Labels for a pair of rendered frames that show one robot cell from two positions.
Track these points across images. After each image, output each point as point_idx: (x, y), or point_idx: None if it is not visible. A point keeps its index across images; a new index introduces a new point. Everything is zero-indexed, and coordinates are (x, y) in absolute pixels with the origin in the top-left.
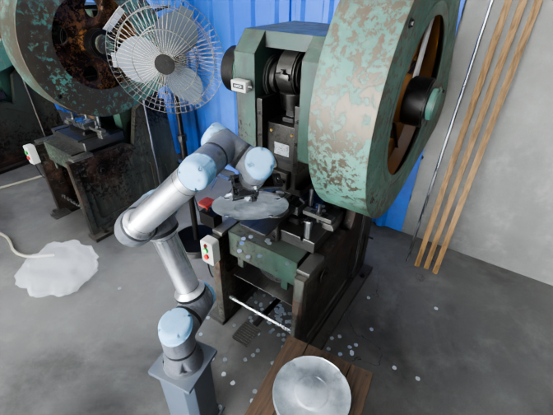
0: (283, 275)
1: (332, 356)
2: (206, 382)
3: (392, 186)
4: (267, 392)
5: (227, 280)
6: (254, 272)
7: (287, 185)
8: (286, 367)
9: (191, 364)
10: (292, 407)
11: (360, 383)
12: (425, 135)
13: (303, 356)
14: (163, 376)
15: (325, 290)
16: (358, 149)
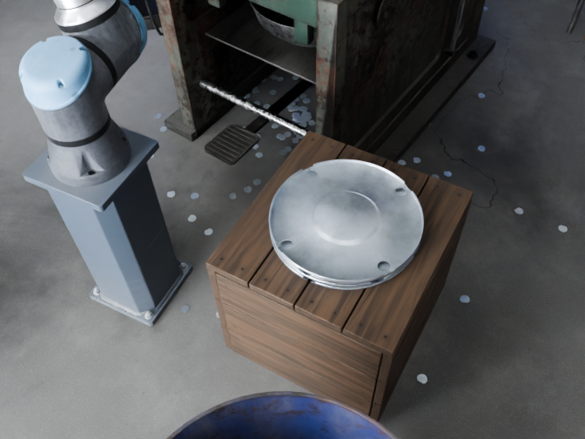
0: (298, 7)
1: (393, 164)
2: (144, 205)
3: None
4: (258, 219)
5: (191, 43)
6: (247, 30)
7: None
8: (299, 178)
9: (102, 157)
10: (305, 239)
11: (445, 206)
12: None
13: (333, 159)
14: (51, 182)
15: (391, 59)
16: None
